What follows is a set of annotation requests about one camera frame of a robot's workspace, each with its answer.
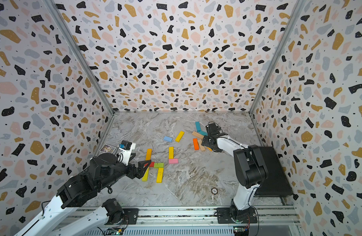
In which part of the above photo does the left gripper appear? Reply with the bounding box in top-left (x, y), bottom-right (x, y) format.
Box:
top-left (98, 152), bottom-right (152, 191)

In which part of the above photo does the lime green block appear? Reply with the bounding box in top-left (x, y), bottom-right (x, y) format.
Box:
top-left (153, 163), bottom-right (164, 168)

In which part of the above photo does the orange block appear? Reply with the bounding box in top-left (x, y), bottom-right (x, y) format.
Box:
top-left (193, 138), bottom-right (199, 150)

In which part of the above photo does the orange-yellow long block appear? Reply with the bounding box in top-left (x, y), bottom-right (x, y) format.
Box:
top-left (145, 148), bottom-right (152, 160)

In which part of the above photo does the yellow long block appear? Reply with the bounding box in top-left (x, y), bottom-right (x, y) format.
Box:
top-left (175, 131), bottom-right (184, 143)

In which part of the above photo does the pink block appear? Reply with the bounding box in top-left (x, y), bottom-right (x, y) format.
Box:
top-left (168, 158), bottom-right (179, 164)

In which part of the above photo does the natural wood long block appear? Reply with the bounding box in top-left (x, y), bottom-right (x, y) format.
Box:
top-left (198, 139), bottom-right (206, 151)

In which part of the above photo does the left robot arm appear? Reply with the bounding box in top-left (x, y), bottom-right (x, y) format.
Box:
top-left (17, 153), bottom-right (151, 236)

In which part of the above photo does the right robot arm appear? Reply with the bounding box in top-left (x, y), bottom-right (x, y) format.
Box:
top-left (202, 122), bottom-right (268, 222)

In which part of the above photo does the teal small block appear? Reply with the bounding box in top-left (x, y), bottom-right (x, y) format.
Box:
top-left (199, 131), bottom-right (208, 136)

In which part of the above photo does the natural wood upper block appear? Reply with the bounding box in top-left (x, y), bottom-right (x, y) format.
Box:
top-left (192, 131), bottom-right (204, 140)

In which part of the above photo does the teal long block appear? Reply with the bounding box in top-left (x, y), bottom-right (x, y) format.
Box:
top-left (195, 122), bottom-right (201, 132)

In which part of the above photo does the light blue block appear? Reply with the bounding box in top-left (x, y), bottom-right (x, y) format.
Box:
top-left (164, 136), bottom-right (173, 143)

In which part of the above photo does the small printed card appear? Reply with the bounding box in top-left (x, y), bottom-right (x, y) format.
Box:
top-left (100, 144), bottom-right (117, 154)

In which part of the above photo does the round table grommet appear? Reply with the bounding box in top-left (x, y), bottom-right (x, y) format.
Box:
top-left (211, 188), bottom-right (218, 195)

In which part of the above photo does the black carrying case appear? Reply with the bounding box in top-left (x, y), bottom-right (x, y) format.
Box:
top-left (255, 147), bottom-right (293, 197)

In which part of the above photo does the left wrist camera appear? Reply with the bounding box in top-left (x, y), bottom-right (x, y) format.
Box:
top-left (117, 140), bottom-right (136, 166)

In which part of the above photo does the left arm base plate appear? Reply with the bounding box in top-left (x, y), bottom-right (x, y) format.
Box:
top-left (108, 208), bottom-right (139, 225)

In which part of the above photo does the aluminium front rail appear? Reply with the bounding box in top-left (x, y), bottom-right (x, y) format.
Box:
top-left (49, 206), bottom-right (299, 236)

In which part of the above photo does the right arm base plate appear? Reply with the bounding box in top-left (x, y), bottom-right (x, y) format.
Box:
top-left (214, 206), bottom-right (258, 224)

